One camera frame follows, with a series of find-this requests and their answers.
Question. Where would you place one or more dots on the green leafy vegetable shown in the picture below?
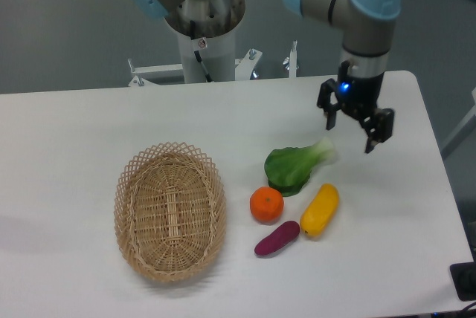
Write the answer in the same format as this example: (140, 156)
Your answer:
(289, 169)

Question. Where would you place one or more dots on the orange tangerine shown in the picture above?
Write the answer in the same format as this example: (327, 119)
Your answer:
(266, 204)

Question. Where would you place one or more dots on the yellow mango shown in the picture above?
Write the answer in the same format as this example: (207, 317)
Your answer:
(320, 211)

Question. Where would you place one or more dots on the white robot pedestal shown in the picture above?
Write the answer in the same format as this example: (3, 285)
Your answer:
(206, 33)

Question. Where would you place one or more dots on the white frame at right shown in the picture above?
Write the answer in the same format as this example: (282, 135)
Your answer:
(460, 132)

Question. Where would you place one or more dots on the purple sweet potato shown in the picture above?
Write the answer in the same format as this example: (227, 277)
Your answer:
(277, 240)

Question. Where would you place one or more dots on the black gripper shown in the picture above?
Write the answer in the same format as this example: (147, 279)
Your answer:
(357, 97)

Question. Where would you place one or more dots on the black box at table edge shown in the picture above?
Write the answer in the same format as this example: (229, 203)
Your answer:
(463, 277)

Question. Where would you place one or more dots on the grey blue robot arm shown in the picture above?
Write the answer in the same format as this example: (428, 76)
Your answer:
(367, 27)

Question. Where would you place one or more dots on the woven wicker basket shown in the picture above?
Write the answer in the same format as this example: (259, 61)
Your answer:
(170, 212)

